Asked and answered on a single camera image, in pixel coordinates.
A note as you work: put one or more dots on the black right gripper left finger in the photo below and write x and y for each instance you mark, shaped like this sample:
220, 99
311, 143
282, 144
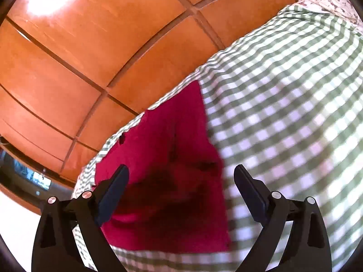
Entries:
55, 248

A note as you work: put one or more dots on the magenta red small garment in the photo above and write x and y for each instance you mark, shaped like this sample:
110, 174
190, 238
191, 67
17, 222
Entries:
174, 199

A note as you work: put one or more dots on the dark shelf with items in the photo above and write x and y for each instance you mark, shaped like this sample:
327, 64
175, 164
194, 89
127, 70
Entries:
27, 184

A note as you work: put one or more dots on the green white checkered bedsheet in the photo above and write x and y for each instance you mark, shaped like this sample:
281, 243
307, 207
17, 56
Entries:
285, 101

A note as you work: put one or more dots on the orange wooden wardrobe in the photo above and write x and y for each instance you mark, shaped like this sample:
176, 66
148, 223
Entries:
74, 71

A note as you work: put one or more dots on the floral patterned pillow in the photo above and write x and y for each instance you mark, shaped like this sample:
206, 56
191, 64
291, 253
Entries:
342, 8

